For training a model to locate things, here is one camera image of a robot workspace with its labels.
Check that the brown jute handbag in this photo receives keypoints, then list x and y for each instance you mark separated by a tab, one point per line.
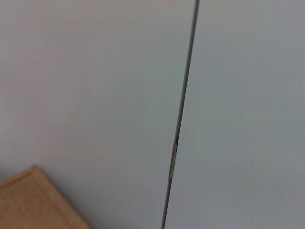
31	202

